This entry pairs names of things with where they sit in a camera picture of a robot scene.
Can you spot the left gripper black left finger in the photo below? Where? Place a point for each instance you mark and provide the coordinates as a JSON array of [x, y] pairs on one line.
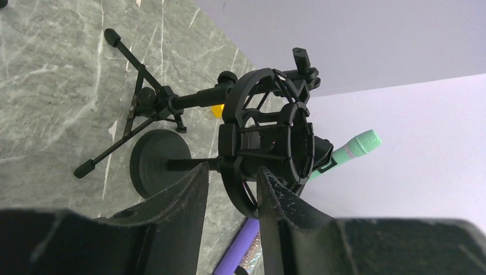
[[161, 235]]

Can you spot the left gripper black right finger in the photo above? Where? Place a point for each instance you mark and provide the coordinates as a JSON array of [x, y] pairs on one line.
[[297, 238]]

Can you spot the black shock mount tripod stand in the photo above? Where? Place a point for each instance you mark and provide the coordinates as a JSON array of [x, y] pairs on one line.
[[264, 122]]

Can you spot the teal toy microphone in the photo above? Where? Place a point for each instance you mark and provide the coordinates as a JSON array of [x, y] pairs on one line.
[[358, 146]]

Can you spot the glitter silver toy microphone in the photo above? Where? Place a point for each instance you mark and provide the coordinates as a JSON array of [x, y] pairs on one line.
[[251, 258]]

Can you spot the black round-base clip mic stand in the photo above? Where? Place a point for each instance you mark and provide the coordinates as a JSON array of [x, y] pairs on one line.
[[159, 159]]

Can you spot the purple toy microphone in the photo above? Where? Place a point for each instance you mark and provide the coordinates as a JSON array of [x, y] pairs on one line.
[[237, 250]]

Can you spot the yellow cube near teal microphone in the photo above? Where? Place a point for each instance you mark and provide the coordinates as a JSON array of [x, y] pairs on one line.
[[217, 110]]

